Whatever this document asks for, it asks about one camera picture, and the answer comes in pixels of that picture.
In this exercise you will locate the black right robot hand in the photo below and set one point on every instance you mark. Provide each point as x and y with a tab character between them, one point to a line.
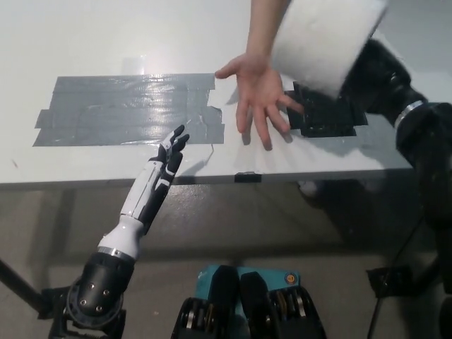
385	84

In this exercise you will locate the white toilet paper roll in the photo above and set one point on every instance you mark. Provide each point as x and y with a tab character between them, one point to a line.
318	46

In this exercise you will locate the small black tape piece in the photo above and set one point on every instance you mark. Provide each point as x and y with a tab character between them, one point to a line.
247	177

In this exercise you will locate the bare person hand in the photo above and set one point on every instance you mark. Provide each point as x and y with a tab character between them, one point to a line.
259	84

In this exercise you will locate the black teal robot torso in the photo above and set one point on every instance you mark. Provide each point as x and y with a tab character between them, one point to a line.
254	310

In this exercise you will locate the white shoe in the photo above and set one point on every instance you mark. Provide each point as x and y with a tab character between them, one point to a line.
308	188

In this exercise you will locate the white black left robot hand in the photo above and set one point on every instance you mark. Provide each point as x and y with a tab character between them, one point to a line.
141	201

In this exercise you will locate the grey duct tape patch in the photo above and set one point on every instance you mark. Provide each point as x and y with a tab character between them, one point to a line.
106	106

